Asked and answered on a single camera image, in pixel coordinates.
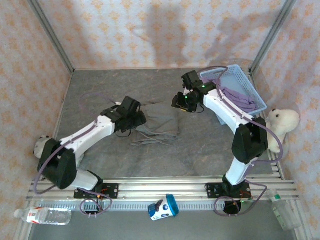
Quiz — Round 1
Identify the grey garment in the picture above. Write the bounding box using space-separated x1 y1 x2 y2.
130 102 181 147

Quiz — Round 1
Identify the purple printed t-shirt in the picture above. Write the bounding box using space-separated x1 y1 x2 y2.
201 76 258 113

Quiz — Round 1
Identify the light blue plastic basket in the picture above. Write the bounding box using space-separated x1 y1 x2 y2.
199 64 268 126

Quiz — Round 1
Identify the grey plush toy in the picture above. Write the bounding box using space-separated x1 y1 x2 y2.
33 135 52 160

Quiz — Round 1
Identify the white cup with blue lid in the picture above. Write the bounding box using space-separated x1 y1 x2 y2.
147 193 180 221

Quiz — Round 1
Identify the white plush bear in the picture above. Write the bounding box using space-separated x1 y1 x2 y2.
264 108 300 154

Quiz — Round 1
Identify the clear water bottle red label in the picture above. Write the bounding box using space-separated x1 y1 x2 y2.
13 206 73 226

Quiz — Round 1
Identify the clear pump bottle green label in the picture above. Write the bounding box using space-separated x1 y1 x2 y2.
268 189 302 231

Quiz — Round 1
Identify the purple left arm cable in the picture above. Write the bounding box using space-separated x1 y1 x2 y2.
33 92 123 217

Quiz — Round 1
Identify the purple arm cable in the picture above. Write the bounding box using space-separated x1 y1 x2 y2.
33 92 123 217
198 65 285 217

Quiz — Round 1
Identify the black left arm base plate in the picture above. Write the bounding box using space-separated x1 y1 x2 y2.
73 183 120 200

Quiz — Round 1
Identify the aluminium mounting rail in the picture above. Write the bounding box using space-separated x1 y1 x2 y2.
26 178 300 201

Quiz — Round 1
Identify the grey slotted cable duct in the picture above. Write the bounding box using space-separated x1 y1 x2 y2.
32 201 276 211

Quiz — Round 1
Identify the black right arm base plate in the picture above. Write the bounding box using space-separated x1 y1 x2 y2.
204 182 252 200

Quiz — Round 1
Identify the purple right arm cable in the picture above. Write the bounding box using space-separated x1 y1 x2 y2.
198 65 285 217

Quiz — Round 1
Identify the aluminium frame post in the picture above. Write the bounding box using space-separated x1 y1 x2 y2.
249 0 298 73
27 0 76 73

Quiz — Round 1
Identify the black round cable grommet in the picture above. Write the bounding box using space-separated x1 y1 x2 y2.
223 200 243 216

